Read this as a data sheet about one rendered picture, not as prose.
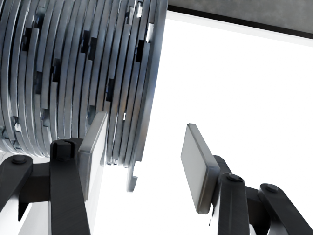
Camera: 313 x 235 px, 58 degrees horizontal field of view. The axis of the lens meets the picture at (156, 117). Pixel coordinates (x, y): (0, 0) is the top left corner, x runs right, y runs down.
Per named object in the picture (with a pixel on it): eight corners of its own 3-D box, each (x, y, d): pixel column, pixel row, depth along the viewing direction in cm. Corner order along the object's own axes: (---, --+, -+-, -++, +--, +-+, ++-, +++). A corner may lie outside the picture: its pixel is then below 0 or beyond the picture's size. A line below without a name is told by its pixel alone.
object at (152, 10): (161, -70, 36) (167, -69, 36) (141, 42, 64) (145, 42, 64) (125, 158, 28) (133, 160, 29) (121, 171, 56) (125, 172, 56)
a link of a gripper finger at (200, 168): (207, 166, 15) (221, 168, 15) (187, 121, 21) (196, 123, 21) (195, 215, 15) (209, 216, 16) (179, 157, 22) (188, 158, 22)
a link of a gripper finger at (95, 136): (87, 203, 15) (72, 202, 15) (104, 148, 22) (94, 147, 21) (92, 152, 14) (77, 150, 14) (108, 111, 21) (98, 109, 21)
